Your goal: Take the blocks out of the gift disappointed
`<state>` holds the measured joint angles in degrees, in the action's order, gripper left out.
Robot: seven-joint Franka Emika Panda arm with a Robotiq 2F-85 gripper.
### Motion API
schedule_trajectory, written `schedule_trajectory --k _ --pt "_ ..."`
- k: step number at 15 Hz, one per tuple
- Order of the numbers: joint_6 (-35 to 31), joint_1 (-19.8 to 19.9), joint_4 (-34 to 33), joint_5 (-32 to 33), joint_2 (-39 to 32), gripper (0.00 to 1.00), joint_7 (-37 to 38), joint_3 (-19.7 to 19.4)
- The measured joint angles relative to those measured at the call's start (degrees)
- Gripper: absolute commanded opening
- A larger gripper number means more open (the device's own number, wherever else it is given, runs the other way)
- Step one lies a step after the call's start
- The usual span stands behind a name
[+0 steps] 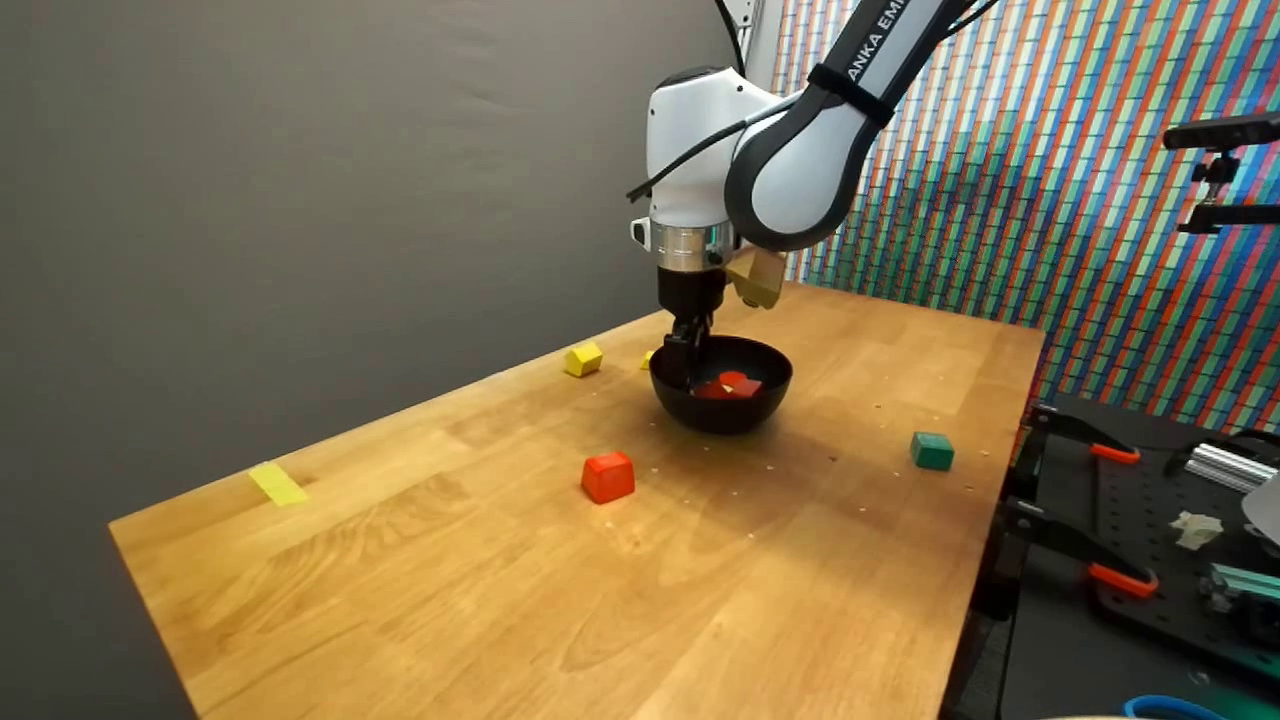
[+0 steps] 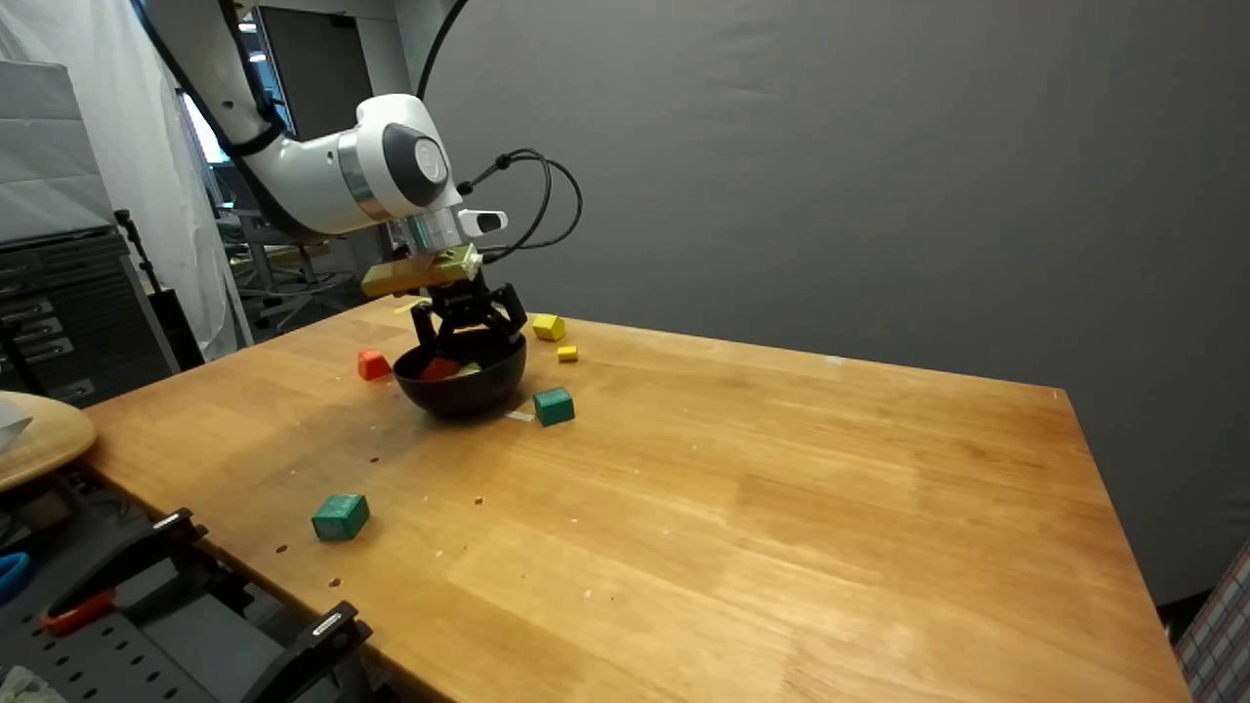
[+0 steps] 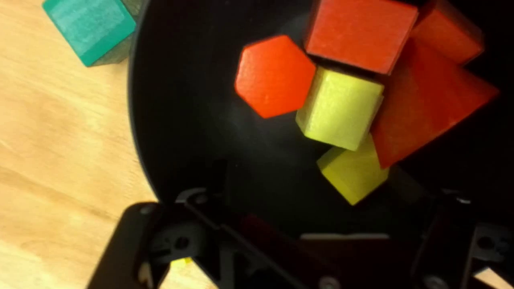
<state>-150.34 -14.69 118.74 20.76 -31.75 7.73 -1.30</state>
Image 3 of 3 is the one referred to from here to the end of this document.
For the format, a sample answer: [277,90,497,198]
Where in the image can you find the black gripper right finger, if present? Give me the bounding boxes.
[409,190,514,289]

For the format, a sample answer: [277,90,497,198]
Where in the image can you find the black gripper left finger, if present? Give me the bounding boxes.
[88,158,345,289]

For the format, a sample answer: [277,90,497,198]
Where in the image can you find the medium yellow wooden block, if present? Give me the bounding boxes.
[317,134,391,208]
[295,65,386,153]

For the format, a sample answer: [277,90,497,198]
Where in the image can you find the black round bowl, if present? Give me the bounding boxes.
[128,0,514,240]

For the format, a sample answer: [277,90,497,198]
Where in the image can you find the red wooden block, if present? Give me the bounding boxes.
[370,37,502,171]

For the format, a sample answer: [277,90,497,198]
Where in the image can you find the orange-red hexagonal wooden block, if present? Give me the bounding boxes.
[234,34,319,121]

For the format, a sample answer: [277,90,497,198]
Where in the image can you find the green wooden block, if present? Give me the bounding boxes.
[41,0,139,70]

